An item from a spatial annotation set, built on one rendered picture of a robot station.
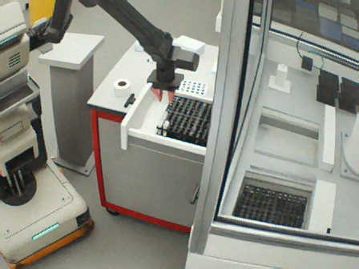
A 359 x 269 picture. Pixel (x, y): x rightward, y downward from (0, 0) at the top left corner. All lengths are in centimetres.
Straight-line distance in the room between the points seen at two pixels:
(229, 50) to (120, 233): 170
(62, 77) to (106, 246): 89
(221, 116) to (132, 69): 123
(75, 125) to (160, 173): 65
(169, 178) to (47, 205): 62
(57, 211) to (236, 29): 153
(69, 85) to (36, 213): 70
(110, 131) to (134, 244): 65
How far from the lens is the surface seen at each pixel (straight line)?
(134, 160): 194
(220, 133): 81
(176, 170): 189
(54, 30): 136
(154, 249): 224
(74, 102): 229
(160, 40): 127
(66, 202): 208
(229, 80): 74
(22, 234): 200
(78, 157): 256
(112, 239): 227
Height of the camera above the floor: 189
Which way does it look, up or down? 42 degrees down
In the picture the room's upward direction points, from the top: 5 degrees clockwise
